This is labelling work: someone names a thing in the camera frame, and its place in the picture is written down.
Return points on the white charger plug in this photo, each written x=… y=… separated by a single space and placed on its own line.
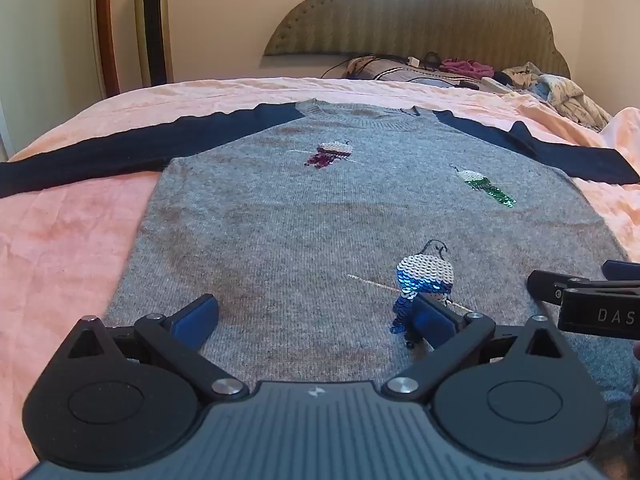
x=413 y=61

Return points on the grey sweater with navy sleeves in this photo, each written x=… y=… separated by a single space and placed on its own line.
x=300 y=220

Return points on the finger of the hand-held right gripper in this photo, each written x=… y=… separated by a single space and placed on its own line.
x=620 y=270
x=546 y=285

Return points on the blue cloth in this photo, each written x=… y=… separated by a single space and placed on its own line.
x=435 y=81

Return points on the olive padded headboard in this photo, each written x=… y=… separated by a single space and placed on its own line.
x=425 y=15

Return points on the striped pillow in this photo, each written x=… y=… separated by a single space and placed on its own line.
x=395 y=74

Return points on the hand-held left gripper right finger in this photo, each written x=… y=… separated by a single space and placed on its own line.
x=431 y=317

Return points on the white power strip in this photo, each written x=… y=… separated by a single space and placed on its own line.
x=495 y=85

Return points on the pink bed sheet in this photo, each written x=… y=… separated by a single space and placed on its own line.
x=60 y=240

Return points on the magenta cloth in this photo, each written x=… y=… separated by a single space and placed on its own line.
x=465 y=66

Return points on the pile of light clothes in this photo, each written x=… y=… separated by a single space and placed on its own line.
x=560 y=92

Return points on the brown wooden door frame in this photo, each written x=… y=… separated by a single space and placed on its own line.
x=107 y=35

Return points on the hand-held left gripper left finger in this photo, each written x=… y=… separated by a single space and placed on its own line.
x=196 y=317

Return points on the gold tower heater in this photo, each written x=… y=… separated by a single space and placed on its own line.
x=152 y=25

